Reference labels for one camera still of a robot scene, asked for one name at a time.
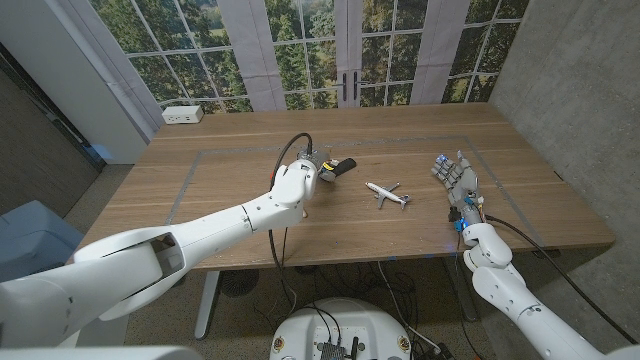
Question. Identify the white toy airplane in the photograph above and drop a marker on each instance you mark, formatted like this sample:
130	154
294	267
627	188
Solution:
386	193

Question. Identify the white power strip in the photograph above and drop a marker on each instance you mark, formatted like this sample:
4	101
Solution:
182	114

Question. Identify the printed window backdrop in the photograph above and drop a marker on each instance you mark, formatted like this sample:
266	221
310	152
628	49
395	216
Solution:
310	50

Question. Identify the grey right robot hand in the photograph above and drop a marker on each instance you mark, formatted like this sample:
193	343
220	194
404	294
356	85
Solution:
462	182

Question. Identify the black TV remote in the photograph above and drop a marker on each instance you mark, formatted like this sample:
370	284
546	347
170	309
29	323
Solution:
346	165

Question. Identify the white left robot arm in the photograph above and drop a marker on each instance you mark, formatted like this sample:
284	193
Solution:
150	255

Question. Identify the white table leg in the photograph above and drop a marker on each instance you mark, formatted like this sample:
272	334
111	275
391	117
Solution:
206	300

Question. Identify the dark grey table leg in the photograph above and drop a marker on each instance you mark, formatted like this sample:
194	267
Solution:
462	295

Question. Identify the white robot torso base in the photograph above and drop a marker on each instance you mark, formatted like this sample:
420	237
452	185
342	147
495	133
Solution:
300	330

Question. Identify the blue-grey storage bin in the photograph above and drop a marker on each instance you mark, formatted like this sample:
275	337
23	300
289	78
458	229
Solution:
30	240

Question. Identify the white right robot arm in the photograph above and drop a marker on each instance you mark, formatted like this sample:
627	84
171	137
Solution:
505	290

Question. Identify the black round fan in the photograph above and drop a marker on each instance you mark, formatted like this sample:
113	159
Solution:
239	281

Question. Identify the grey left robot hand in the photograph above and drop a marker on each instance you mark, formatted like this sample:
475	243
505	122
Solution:
320	157

